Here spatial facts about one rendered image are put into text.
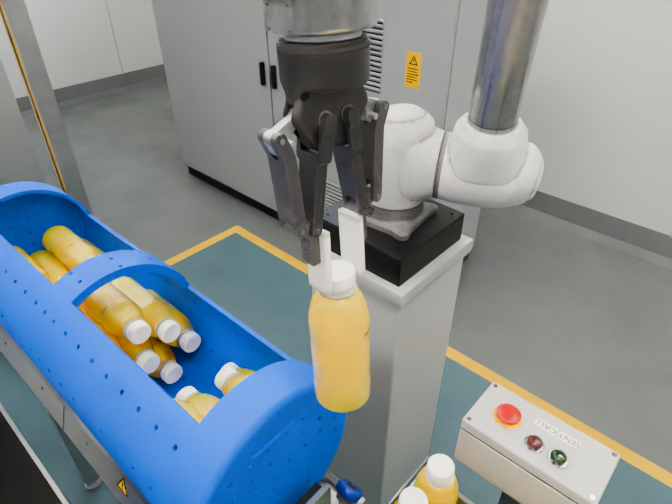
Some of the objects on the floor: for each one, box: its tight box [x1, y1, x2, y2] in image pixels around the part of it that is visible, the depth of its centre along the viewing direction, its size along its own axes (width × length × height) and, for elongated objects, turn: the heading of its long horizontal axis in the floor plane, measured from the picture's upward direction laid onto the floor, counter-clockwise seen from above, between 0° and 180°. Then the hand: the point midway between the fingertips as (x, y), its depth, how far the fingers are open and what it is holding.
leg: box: [46, 409, 102, 490], centre depth 167 cm, size 6×6×63 cm
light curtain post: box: [0, 0, 93, 215], centre depth 184 cm, size 6×6×170 cm
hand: (336, 251), depth 51 cm, fingers closed on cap, 4 cm apart
